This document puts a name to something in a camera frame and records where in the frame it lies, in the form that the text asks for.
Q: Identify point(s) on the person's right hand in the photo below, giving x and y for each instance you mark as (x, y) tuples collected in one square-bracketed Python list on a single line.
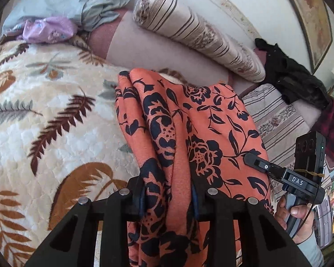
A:
[(300, 214)]

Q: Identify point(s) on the person's right forearm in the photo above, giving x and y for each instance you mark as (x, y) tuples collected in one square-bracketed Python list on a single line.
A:
[(311, 251)]

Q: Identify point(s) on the striped floral bolster pillow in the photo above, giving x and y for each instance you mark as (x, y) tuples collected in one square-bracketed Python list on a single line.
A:
[(194, 30)]

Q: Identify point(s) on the orange black floral garment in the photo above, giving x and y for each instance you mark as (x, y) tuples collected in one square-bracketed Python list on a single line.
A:
[(211, 133)]

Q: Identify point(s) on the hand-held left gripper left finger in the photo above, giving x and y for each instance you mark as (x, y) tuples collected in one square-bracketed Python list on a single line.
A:
[(141, 200)]

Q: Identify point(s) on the framed wall picture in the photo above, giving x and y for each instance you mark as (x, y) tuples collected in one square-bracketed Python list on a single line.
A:
[(309, 14)]

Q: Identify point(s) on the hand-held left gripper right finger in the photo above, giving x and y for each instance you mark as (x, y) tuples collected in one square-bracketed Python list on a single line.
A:
[(193, 200)]

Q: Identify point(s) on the purple floral cloth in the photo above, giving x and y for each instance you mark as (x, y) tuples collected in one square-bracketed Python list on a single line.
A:
[(47, 29)]

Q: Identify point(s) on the black cloth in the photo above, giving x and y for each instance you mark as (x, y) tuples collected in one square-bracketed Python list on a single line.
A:
[(292, 75)]

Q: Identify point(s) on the cream leaf print blanket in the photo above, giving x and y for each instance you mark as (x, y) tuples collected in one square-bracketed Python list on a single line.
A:
[(44, 144)]

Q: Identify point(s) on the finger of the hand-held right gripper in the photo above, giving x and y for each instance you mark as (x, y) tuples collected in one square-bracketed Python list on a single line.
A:
[(263, 165)]

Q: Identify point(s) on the pink bed sheet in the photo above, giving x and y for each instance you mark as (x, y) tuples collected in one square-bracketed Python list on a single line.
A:
[(161, 50)]

